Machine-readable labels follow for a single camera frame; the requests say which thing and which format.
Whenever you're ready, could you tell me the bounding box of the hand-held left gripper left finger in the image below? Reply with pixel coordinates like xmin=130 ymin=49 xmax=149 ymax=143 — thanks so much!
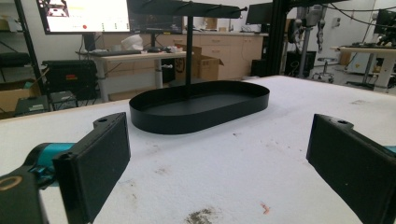
xmin=23 ymin=112 xmax=132 ymax=224

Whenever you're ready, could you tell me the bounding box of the black jewelry stand with tray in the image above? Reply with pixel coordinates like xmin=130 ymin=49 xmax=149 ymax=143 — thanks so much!
xmin=128 ymin=0 xmax=271 ymax=135

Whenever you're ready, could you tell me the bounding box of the white side table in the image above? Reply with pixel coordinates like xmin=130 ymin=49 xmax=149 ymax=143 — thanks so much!
xmin=330 ymin=45 xmax=396 ymax=93

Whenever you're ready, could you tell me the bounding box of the dark monitor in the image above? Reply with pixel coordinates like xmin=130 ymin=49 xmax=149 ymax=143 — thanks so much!
xmin=128 ymin=12 xmax=185 ymax=35

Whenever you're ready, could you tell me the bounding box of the white height-adjustable desk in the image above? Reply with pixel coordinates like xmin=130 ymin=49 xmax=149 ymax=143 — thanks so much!
xmin=76 ymin=49 xmax=194 ymax=103

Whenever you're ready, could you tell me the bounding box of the small black device box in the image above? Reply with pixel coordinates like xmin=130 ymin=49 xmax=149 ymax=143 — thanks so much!
xmin=13 ymin=94 xmax=51 ymax=118

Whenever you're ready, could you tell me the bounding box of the cardboard box with green item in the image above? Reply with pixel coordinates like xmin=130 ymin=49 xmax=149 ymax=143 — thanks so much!
xmin=0 ymin=77 xmax=42 ymax=119

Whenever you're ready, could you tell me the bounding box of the rolling stool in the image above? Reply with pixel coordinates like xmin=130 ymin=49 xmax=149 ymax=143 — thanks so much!
xmin=311 ymin=57 xmax=338 ymax=84

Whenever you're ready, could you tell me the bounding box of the black metal frame post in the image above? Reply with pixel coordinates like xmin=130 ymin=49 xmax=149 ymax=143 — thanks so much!
xmin=267 ymin=0 xmax=292 ymax=77

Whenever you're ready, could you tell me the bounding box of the black shelf rack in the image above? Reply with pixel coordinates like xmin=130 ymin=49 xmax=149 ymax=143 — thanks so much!
xmin=0 ymin=0 xmax=48 ymax=96

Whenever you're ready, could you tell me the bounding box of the large monitor with bright screen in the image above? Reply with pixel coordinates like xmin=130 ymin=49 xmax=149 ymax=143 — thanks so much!
xmin=35 ymin=0 xmax=132 ymax=35

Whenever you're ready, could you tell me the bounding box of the black equipment case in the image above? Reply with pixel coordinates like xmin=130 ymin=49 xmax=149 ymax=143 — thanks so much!
xmin=41 ymin=59 xmax=99 ymax=101

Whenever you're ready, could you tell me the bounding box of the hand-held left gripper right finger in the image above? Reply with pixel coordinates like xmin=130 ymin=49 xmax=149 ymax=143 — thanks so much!
xmin=305 ymin=113 xmax=396 ymax=224

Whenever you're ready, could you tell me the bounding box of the black wire crate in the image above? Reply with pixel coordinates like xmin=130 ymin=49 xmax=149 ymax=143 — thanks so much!
xmin=49 ymin=91 xmax=78 ymax=112

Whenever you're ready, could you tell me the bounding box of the black keyboard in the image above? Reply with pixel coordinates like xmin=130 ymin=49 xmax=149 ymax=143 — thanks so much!
xmin=88 ymin=49 xmax=143 ymax=58

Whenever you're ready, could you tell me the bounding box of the open cardboard box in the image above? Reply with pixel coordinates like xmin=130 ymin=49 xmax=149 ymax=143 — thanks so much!
xmin=175 ymin=44 xmax=224 ymax=82

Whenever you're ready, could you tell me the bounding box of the white crumpled cloth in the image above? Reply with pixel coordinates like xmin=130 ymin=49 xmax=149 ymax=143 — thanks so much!
xmin=120 ymin=34 xmax=145 ymax=52

